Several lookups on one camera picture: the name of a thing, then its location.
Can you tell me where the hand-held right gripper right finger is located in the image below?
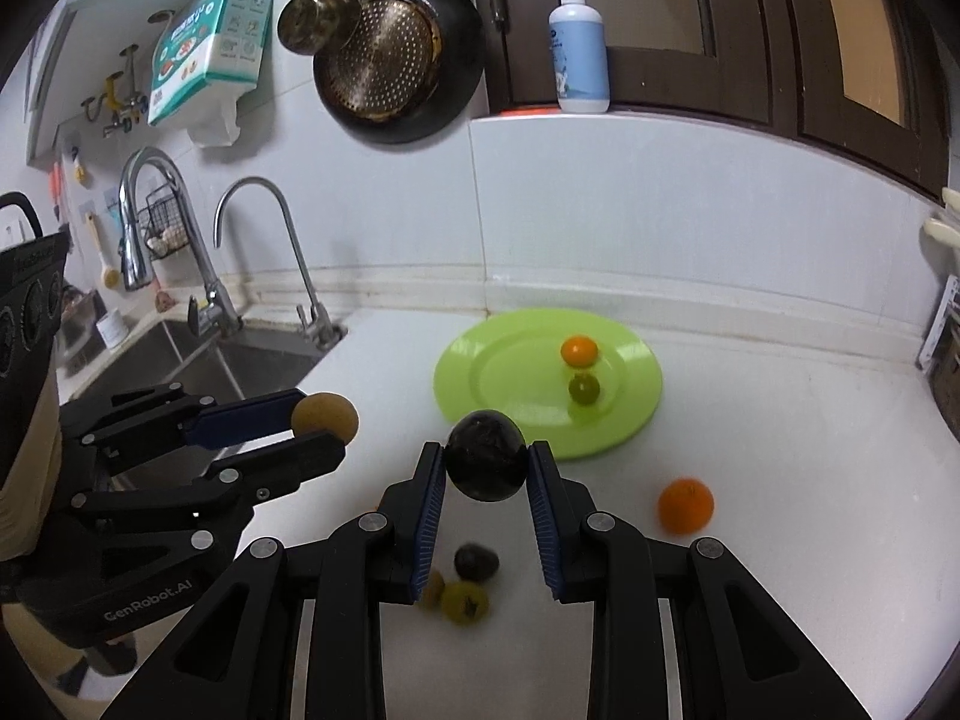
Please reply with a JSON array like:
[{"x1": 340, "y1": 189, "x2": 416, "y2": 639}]
[{"x1": 525, "y1": 442, "x2": 863, "y2": 720}]

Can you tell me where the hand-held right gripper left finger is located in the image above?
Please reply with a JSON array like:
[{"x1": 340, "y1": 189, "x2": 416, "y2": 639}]
[{"x1": 101, "y1": 441, "x2": 449, "y2": 720}]

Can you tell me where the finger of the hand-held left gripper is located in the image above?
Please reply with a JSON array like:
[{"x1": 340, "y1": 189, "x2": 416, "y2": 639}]
[
  {"x1": 71, "y1": 431, "x2": 347, "y2": 550},
  {"x1": 58, "y1": 382, "x2": 310, "y2": 477}
]

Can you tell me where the dark purple plum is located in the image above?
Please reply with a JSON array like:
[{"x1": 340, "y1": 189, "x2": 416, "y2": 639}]
[
  {"x1": 445, "y1": 409, "x2": 528, "y2": 503},
  {"x1": 454, "y1": 541, "x2": 500, "y2": 582}
]

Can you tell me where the large orange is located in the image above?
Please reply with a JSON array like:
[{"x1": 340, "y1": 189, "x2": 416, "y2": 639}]
[{"x1": 658, "y1": 477, "x2": 715, "y2": 536}]

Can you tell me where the green plate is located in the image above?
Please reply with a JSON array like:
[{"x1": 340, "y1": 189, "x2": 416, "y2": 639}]
[{"x1": 433, "y1": 307, "x2": 665, "y2": 462}]

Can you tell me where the stainless steel sink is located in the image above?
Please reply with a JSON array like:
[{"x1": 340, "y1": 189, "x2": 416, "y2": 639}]
[{"x1": 56, "y1": 319, "x2": 350, "y2": 481}]

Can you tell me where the thin gooseneck faucet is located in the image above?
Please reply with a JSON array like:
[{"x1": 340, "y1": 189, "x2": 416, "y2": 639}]
[{"x1": 214, "y1": 177, "x2": 337, "y2": 350}]

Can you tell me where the steel bowl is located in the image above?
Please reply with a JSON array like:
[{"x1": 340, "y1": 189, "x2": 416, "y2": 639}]
[{"x1": 58, "y1": 283, "x2": 107, "y2": 376}]

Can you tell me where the large chrome faucet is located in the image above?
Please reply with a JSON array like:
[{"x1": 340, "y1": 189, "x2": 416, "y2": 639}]
[{"x1": 118, "y1": 146, "x2": 245, "y2": 338}]

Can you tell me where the paper towel pack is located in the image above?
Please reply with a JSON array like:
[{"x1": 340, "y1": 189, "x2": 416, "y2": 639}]
[{"x1": 146, "y1": 0, "x2": 275, "y2": 147}]

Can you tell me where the black frying pan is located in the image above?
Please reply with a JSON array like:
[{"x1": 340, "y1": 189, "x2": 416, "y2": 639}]
[{"x1": 311, "y1": 0, "x2": 487, "y2": 145}]

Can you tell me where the metal dish rack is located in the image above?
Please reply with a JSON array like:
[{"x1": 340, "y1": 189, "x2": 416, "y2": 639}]
[{"x1": 919, "y1": 276, "x2": 960, "y2": 451}]

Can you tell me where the white pump soap bottle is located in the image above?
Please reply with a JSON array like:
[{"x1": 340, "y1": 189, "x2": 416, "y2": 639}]
[{"x1": 547, "y1": 0, "x2": 611, "y2": 115}]

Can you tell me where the wooden handled dish brush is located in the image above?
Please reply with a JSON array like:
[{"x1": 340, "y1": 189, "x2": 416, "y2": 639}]
[{"x1": 82, "y1": 214, "x2": 121, "y2": 290}]

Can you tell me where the black wire basket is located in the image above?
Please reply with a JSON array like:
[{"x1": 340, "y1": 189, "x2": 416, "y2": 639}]
[{"x1": 142, "y1": 184, "x2": 188, "y2": 260}]

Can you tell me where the yellow metal wall valve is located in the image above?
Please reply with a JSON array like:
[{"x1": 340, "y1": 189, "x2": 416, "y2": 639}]
[{"x1": 79, "y1": 45, "x2": 147, "y2": 140}]

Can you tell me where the white wall cabinet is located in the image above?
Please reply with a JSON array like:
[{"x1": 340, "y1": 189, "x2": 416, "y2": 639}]
[{"x1": 21, "y1": 0, "x2": 215, "y2": 166}]

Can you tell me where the dark wooden window frame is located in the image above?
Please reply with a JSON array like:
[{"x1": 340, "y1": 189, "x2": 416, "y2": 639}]
[{"x1": 465, "y1": 0, "x2": 953, "y2": 203}]

